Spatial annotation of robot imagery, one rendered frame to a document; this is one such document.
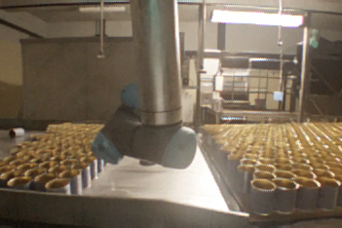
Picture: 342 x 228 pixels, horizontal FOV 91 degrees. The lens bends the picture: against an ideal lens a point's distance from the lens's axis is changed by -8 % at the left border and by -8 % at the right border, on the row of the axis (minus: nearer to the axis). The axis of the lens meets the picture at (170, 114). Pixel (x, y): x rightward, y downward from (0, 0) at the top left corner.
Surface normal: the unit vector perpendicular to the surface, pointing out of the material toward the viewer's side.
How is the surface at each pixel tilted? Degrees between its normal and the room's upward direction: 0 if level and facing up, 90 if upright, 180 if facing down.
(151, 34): 99
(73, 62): 90
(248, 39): 90
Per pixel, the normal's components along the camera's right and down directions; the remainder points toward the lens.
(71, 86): -0.01, 0.11
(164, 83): 0.24, 0.23
